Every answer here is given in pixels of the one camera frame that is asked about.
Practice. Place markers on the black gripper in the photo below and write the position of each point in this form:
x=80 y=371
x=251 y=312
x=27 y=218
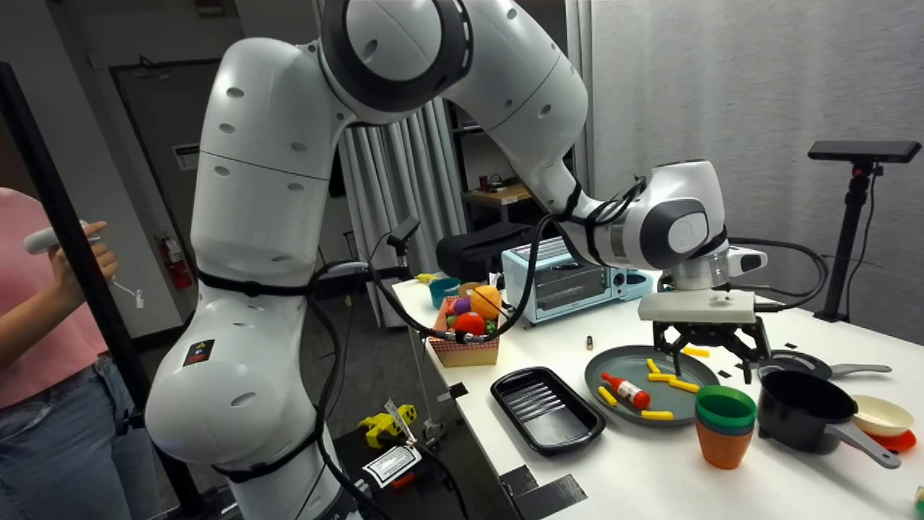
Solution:
x=713 y=332

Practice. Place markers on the orange cup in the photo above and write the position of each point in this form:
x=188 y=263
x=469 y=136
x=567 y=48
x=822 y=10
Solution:
x=723 y=448

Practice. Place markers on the white handheld controller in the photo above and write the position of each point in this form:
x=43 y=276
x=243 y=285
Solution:
x=47 y=238

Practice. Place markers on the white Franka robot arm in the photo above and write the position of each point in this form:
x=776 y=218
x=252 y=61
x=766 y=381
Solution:
x=271 y=173

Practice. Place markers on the person forearm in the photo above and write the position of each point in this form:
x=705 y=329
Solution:
x=33 y=322

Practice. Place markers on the white wrist mounting plate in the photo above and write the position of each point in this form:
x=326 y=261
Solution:
x=698 y=306

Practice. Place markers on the gray plate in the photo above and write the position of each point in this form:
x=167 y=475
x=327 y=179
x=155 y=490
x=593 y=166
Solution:
x=627 y=363

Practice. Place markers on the red small plate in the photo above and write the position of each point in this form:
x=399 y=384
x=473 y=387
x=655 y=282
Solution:
x=900 y=443

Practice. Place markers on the person hand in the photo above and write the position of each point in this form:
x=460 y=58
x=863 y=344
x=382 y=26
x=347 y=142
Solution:
x=82 y=263

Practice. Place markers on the yellow toy fry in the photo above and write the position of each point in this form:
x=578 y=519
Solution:
x=655 y=367
x=658 y=415
x=679 y=381
x=607 y=397
x=698 y=354

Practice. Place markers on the red ketchup bottle toy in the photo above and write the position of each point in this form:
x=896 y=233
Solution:
x=627 y=391

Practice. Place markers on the small dark frying pan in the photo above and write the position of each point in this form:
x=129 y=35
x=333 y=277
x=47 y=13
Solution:
x=819 y=364

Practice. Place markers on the black toy pot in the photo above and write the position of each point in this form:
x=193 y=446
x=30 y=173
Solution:
x=805 y=407

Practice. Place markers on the light blue toaster oven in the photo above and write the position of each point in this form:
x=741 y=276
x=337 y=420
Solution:
x=567 y=285

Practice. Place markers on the cream bowl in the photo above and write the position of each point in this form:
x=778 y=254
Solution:
x=883 y=415

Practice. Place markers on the black grill tray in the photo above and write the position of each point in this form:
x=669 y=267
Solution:
x=545 y=407

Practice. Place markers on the black tape strip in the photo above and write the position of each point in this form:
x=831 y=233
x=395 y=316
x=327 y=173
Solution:
x=522 y=480
x=554 y=494

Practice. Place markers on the orange plush fruit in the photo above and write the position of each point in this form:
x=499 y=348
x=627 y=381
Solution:
x=487 y=302

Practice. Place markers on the green yellow toy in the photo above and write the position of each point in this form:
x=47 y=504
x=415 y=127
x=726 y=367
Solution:
x=919 y=504

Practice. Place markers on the red plush tomato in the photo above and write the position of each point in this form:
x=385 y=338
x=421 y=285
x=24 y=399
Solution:
x=469 y=322

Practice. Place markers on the red checkered basket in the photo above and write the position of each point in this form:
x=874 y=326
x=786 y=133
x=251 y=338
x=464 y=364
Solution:
x=467 y=351

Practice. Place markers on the black bag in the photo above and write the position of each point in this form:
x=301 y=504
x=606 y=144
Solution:
x=480 y=248

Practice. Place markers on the purple plush fruit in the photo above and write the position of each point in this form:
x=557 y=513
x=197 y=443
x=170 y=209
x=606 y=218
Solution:
x=460 y=305

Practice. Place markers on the small black tape square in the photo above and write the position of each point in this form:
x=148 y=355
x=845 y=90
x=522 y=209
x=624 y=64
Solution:
x=458 y=391

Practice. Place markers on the wooden background table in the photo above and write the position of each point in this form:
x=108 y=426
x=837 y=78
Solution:
x=500 y=192

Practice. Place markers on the teal container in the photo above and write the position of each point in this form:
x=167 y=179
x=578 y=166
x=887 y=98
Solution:
x=444 y=286

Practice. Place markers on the gray backdrop curtain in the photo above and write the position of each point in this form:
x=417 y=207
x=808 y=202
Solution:
x=848 y=58

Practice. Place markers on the thin metal stand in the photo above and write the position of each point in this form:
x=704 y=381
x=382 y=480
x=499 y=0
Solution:
x=406 y=234

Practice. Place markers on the yellow toy figure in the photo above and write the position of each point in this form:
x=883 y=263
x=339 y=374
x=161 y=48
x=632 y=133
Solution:
x=389 y=422

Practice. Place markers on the white label card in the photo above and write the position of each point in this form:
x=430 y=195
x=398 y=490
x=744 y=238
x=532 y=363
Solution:
x=391 y=467

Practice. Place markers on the white pleated curtain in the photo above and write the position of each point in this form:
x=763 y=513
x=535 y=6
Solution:
x=406 y=173

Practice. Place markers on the red fire extinguisher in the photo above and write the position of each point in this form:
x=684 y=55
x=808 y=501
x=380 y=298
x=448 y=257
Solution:
x=174 y=261

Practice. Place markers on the gray door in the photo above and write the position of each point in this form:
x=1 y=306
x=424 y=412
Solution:
x=155 y=144

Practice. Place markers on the black diagonal pole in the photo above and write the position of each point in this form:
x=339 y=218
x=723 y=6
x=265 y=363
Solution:
x=67 y=240

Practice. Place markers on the person in pink shirt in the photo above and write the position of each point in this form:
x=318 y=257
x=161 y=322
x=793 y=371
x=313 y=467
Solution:
x=30 y=404

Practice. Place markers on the black camera stand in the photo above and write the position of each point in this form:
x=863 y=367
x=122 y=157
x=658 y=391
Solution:
x=863 y=192

